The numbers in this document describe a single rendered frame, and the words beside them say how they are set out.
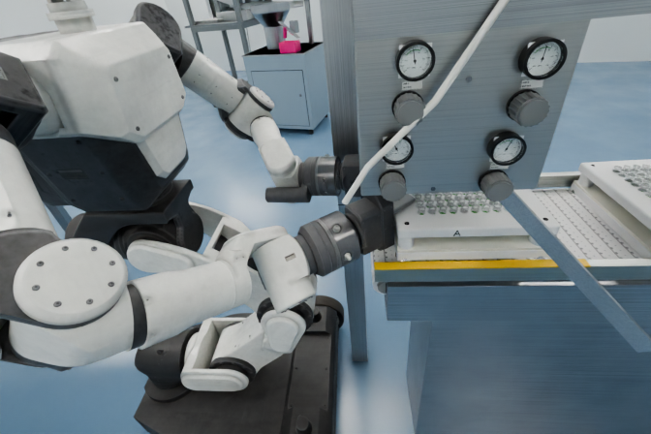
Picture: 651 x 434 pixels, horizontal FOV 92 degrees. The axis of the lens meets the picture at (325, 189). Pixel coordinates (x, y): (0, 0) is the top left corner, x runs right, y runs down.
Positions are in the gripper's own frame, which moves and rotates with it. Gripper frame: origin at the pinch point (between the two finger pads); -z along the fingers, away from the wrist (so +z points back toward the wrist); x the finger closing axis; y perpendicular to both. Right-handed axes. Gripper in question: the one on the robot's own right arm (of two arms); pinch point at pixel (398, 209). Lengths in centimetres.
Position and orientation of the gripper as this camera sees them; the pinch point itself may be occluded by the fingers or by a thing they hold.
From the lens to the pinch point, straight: 58.2
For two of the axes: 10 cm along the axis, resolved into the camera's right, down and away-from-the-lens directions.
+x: 1.4, 8.3, 5.4
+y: 4.6, 4.3, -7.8
